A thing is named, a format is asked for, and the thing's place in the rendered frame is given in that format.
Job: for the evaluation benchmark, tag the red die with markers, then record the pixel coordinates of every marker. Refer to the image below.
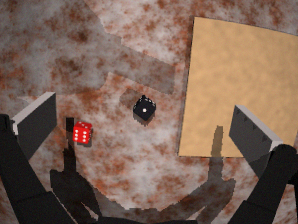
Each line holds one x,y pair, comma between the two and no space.
82,132

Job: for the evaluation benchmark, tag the black die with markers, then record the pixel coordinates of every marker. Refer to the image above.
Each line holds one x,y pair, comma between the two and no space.
144,107

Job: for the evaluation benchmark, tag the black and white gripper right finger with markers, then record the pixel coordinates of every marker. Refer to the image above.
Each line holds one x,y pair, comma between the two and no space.
258,143

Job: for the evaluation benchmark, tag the tan square mat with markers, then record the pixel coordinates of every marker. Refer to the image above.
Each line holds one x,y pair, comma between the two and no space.
232,63

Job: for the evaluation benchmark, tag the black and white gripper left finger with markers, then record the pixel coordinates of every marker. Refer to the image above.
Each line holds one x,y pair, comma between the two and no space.
31,203

